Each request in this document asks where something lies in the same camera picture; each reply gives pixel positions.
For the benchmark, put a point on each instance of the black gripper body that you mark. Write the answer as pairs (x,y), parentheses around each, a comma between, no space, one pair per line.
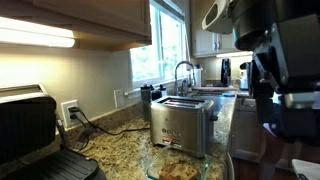
(296,56)

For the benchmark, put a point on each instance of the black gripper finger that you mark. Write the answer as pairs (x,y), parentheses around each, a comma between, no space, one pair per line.
(265,110)
(296,120)

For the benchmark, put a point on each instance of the brown bread slice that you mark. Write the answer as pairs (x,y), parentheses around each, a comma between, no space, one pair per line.
(180,171)

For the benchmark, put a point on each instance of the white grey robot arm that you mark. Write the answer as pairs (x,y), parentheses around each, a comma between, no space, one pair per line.
(221,10)

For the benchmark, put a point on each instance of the black toaster lever knob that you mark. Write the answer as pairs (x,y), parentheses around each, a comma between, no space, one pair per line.
(213,117)

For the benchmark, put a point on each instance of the stainless steel toaster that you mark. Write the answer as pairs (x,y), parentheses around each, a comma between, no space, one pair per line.
(186,130)

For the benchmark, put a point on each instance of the beige lower cabinets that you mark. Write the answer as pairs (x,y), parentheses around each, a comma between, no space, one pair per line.
(245,133)

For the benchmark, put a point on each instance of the beige cabinets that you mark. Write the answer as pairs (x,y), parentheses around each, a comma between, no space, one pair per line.
(245,133)
(205,43)

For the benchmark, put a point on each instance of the silver kettle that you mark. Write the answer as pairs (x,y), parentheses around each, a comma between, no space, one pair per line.
(244,81)

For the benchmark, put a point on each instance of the white cart top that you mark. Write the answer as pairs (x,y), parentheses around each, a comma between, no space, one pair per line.
(306,170)

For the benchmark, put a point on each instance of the black soda maker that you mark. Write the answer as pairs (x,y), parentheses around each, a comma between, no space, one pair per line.
(226,73)

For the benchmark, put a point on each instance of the under-cabinet light strip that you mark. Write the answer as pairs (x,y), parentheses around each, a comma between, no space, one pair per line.
(33,35)
(233,54)

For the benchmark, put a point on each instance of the white paper towel roll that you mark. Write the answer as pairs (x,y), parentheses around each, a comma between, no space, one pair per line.
(198,76)

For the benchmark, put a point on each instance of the beige upper cabinets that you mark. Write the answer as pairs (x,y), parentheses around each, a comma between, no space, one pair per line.
(205,43)

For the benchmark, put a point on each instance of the chrome sink faucet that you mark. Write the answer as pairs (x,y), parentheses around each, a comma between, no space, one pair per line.
(176,76)

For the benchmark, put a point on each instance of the short black bottle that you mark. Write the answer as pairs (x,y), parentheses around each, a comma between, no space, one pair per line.
(156,94)

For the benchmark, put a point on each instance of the tall grey tumbler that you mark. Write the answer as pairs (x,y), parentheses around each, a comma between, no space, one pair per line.
(146,106)

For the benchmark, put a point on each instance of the clear glass baking dish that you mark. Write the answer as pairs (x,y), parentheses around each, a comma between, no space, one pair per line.
(153,166)

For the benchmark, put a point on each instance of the wooden upper cabinet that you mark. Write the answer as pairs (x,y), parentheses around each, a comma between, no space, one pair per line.
(100,16)

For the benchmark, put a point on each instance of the black panini grill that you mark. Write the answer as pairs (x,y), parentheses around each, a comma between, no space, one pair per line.
(26,126)

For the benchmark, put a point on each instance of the white blank wall plate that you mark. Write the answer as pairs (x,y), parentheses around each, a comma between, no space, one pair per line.
(119,98)

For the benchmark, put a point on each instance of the white wall outlet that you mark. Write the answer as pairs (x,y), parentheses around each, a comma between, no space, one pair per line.
(65,116)

